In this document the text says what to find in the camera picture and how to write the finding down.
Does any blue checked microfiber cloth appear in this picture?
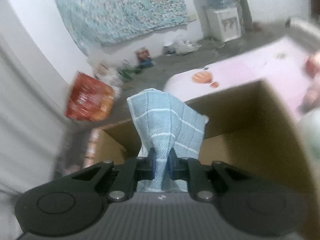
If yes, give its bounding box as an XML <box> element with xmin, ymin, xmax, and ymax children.
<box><xmin>127</xmin><ymin>88</ymin><xmax>209</xmax><ymax>192</ymax></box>

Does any brown cardboard box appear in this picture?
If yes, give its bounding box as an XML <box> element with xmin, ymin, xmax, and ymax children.
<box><xmin>95</xmin><ymin>81</ymin><xmax>319</xmax><ymax>239</ymax></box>

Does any red snack package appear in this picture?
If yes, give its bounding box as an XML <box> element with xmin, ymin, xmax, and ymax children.
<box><xmin>65</xmin><ymin>72</ymin><xmax>114</xmax><ymax>121</ymax></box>

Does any red can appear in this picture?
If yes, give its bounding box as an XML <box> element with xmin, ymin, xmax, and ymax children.
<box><xmin>135</xmin><ymin>47</ymin><xmax>152</xmax><ymax>63</ymax></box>

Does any white tied plastic bag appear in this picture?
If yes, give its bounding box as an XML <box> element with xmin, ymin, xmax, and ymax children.
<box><xmin>298</xmin><ymin>108</ymin><xmax>320</xmax><ymax>171</ymax></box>

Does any white water dispenser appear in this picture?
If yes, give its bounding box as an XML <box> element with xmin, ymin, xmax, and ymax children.
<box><xmin>199</xmin><ymin>5</ymin><xmax>242</xmax><ymax>43</ymax></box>

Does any pink plush ball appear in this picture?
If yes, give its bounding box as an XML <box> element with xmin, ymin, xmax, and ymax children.
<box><xmin>303</xmin><ymin>50</ymin><xmax>320</xmax><ymax>110</ymax></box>

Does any teal patterned wall cloth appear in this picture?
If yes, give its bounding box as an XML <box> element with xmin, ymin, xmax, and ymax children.
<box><xmin>55</xmin><ymin>0</ymin><xmax>188</xmax><ymax>55</ymax></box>

